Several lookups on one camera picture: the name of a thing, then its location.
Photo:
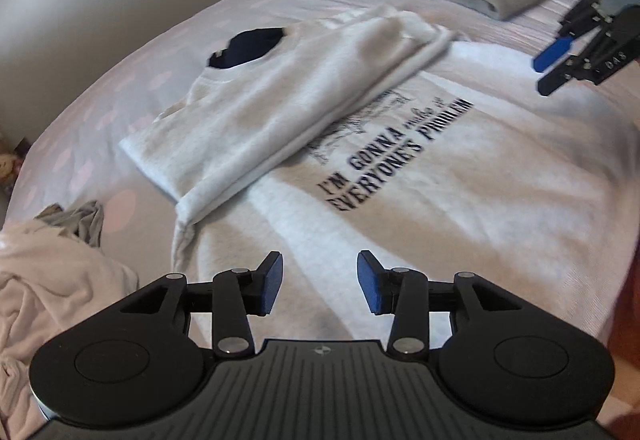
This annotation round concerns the grey garment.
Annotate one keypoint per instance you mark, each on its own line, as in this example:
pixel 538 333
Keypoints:
pixel 82 222

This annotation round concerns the cream garment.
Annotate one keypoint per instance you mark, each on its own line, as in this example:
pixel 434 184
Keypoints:
pixel 50 280

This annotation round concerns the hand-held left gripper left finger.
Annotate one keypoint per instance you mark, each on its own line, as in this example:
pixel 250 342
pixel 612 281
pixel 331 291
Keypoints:
pixel 272 282

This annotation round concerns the polka-dot bed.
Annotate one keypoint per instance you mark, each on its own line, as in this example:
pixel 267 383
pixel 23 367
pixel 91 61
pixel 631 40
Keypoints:
pixel 125 84

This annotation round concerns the light grey printed sweatshirt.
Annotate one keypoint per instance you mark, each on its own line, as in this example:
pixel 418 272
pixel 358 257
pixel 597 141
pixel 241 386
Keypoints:
pixel 450 180

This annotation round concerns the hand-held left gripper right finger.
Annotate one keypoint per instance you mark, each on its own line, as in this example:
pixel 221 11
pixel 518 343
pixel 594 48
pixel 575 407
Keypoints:
pixel 369 282

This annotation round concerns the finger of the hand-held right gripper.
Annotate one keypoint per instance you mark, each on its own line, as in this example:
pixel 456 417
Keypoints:
pixel 565 72
pixel 550 53

